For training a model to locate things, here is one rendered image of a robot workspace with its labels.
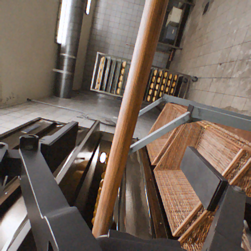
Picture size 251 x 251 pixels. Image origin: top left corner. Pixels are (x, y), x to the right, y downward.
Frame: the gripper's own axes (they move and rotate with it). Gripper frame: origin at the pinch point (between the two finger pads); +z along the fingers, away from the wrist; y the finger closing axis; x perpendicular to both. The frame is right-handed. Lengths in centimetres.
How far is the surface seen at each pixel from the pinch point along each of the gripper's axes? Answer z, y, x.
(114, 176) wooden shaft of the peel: 6.7, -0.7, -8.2
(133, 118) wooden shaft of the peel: 6.9, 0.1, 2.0
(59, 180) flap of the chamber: 44, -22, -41
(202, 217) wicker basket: 32, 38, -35
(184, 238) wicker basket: 32, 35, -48
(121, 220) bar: 8.3, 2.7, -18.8
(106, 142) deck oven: 154, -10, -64
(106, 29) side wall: 499, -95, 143
